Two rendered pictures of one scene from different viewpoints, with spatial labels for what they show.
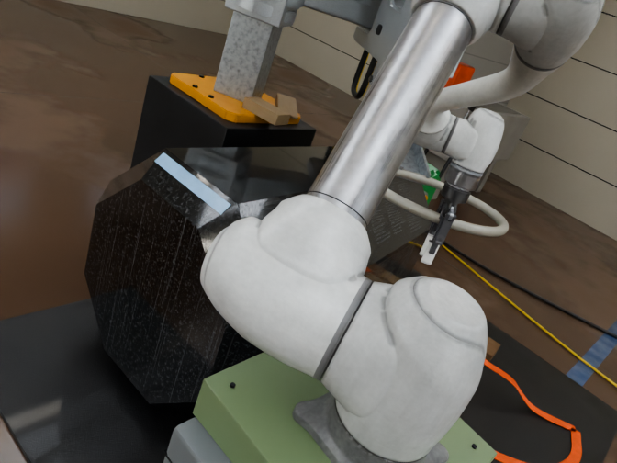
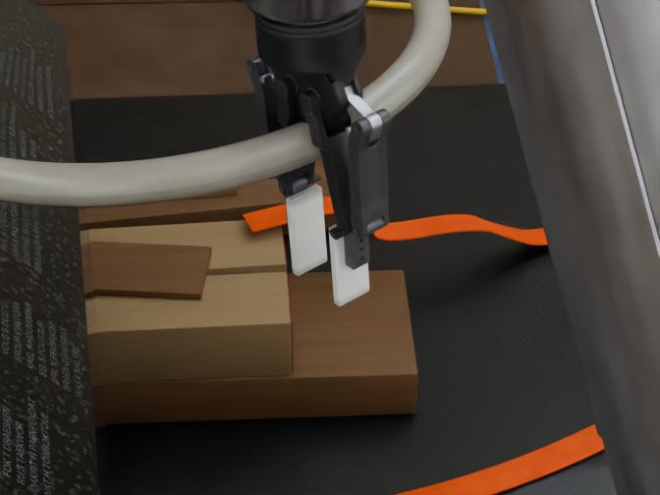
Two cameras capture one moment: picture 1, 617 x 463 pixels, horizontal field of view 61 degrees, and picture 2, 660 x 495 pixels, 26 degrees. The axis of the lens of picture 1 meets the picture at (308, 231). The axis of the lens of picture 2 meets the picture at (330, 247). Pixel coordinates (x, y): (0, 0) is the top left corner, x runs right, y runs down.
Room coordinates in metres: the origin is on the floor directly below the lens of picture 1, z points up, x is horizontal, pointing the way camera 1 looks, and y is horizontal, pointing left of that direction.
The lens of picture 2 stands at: (0.73, 0.16, 1.51)
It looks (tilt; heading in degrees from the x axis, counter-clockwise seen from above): 38 degrees down; 323
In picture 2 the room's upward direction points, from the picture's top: straight up
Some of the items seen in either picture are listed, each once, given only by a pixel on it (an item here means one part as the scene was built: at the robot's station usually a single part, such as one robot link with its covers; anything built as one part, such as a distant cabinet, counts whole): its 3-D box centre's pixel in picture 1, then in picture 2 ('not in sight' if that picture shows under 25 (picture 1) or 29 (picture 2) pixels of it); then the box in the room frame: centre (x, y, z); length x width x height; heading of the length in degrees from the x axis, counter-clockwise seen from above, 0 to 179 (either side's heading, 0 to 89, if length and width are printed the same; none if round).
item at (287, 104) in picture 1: (286, 106); not in sight; (2.56, 0.32, 0.80); 0.20 x 0.10 x 0.05; 18
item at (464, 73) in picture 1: (458, 77); not in sight; (5.14, -0.78, 1.00); 0.50 x 0.22 x 0.33; 145
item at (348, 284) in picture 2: (430, 253); (349, 259); (1.38, -0.34, 0.85); 0.03 x 0.01 x 0.07; 91
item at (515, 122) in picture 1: (455, 143); not in sight; (5.11, -1.02, 0.43); 1.30 x 0.62 x 0.86; 145
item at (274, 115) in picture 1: (266, 110); not in sight; (2.34, 0.37, 0.81); 0.20 x 0.10 x 0.05; 65
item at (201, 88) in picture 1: (237, 97); not in sight; (2.51, 0.56, 0.76); 0.49 x 0.49 x 0.05; 57
